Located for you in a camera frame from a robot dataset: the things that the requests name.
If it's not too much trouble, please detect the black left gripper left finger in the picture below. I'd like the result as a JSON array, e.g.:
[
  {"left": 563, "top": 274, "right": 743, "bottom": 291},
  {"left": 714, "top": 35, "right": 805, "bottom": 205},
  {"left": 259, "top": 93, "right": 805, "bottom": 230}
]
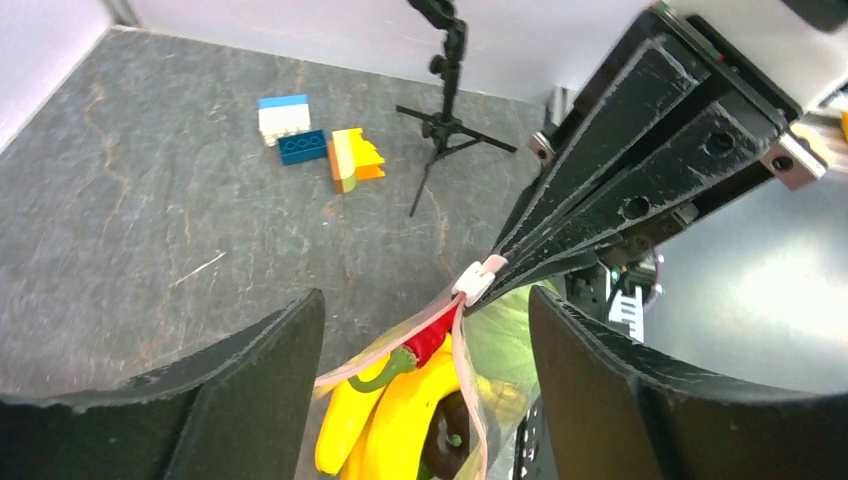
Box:
[{"left": 1, "top": 289, "right": 325, "bottom": 479}]

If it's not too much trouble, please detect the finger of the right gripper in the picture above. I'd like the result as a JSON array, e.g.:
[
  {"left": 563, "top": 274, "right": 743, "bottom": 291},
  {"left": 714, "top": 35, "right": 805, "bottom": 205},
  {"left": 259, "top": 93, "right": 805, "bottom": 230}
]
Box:
[
  {"left": 494, "top": 34, "right": 709, "bottom": 262},
  {"left": 468, "top": 99, "right": 788, "bottom": 311}
]

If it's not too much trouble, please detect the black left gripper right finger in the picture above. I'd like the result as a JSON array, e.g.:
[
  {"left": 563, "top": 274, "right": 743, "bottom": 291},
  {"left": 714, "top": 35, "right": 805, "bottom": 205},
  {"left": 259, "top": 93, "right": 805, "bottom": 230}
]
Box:
[{"left": 528, "top": 287, "right": 847, "bottom": 479}]

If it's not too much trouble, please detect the pale green cabbage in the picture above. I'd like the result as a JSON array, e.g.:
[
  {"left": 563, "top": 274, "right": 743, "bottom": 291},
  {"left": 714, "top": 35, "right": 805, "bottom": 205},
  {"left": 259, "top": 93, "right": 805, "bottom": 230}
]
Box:
[{"left": 463, "top": 285, "right": 538, "bottom": 396}]

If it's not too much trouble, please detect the yellow banana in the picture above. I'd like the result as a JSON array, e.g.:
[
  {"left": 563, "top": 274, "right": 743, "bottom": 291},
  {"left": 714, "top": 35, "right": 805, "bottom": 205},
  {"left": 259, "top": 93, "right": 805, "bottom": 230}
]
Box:
[{"left": 314, "top": 337, "right": 460, "bottom": 479}]

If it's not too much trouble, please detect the clear zip top bag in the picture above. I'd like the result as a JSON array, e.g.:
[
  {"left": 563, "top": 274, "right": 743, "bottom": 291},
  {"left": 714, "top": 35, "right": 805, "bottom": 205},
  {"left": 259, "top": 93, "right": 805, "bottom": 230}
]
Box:
[{"left": 312, "top": 254, "right": 539, "bottom": 479}]

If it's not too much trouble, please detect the red chili pepper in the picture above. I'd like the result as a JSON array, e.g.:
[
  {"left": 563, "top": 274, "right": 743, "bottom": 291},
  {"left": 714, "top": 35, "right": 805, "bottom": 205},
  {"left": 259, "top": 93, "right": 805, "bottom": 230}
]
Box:
[{"left": 348, "top": 307, "right": 457, "bottom": 393}]

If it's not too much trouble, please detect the black microphone stand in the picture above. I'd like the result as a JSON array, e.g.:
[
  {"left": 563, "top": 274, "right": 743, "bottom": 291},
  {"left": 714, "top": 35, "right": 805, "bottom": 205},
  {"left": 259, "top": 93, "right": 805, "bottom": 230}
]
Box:
[{"left": 395, "top": 0, "right": 517, "bottom": 217}]

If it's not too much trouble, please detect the yellow orange toy block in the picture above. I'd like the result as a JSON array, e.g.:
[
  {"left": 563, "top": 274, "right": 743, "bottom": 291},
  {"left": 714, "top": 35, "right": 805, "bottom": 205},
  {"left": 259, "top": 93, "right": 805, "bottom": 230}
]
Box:
[{"left": 327, "top": 127, "right": 385, "bottom": 194}]

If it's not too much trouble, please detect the blue white toy block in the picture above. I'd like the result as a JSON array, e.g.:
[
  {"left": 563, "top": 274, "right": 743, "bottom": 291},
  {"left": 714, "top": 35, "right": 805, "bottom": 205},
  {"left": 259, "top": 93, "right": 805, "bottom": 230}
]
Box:
[{"left": 257, "top": 94, "right": 328, "bottom": 166}]

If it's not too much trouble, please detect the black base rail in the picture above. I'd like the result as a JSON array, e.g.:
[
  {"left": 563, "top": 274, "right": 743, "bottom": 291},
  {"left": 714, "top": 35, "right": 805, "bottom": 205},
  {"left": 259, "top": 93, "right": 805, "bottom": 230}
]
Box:
[{"left": 511, "top": 397, "right": 558, "bottom": 480}]

